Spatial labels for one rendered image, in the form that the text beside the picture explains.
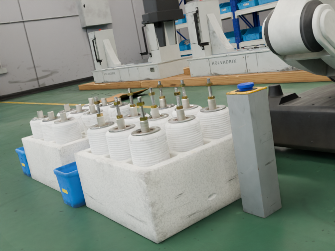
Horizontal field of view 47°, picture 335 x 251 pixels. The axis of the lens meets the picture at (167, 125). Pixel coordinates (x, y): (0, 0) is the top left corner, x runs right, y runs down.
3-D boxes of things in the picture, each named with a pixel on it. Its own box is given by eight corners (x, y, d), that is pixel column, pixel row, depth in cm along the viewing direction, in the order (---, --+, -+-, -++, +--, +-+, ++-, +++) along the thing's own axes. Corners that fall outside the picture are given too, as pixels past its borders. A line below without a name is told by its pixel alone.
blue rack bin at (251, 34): (259, 38, 696) (258, 26, 691) (277, 35, 666) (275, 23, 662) (242, 42, 666) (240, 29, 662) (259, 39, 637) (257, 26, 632)
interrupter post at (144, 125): (148, 133, 94) (145, 121, 94) (139, 134, 95) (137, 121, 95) (152, 131, 97) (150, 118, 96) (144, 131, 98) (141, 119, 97)
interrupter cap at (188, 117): (183, 124, 97) (182, 122, 97) (162, 124, 103) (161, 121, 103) (201, 117, 103) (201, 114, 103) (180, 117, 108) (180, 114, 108)
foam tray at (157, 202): (179, 167, 144) (171, 120, 140) (262, 186, 113) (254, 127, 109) (85, 206, 122) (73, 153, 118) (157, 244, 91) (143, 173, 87)
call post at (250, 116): (260, 201, 103) (245, 88, 97) (282, 207, 98) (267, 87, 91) (243, 211, 99) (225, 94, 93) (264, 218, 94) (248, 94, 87)
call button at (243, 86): (245, 90, 95) (244, 81, 94) (258, 89, 92) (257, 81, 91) (234, 93, 92) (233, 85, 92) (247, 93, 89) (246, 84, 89)
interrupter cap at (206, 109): (224, 111, 105) (224, 109, 105) (197, 114, 107) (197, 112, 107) (228, 105, 112) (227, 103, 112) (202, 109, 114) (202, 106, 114)
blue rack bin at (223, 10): (235, 13, 723) (233, 1, 719) (250, 9, 693) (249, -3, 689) (216, 15, 695) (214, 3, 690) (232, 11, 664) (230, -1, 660)
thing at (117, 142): (155, 182, 112) (144, 122, 108) (144, 195, 103) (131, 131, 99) (125, 184, 115) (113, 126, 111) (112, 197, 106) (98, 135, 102)
